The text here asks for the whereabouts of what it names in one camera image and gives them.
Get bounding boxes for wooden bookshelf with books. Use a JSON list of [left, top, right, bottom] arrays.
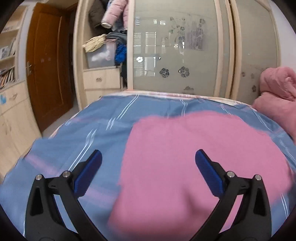
[[0, 6, 27, 89]]

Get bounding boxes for pink and white hooded jacket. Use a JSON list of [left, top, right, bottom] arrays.
[[109, 111, 292, 240]]

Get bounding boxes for pink hanging puffer jacket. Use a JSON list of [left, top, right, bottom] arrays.
[[101, 0, 129, 29]]

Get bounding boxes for wardrobe wooden drawer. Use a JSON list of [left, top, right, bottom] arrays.
[[83, 68, 120, 90]]

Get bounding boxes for rolled pink quilt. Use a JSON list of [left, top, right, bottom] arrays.
[[252, 67, 295, 137]]

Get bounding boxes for blue garment in wardrobe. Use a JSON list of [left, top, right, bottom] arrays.
[[114, 44, 127, 65]]

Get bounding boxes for blue striped bed sheet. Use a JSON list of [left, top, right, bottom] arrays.
[[1, 94, 295, 240]]

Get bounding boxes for clear plastic storage box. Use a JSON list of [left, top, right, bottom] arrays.
[[86, 42, 116, 68]]

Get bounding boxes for dark hanging jacket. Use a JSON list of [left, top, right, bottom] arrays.
[[88, 0, 108, 34]]

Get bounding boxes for brown wooden room door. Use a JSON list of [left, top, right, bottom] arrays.
[[26, 3, 73, 132]]

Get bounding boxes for beige knitted cloth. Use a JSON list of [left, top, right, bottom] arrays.
[[82, 34, 106, 53]]

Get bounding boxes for light wood cabinet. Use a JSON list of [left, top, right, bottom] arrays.
[[1, 81, 41, 180]]

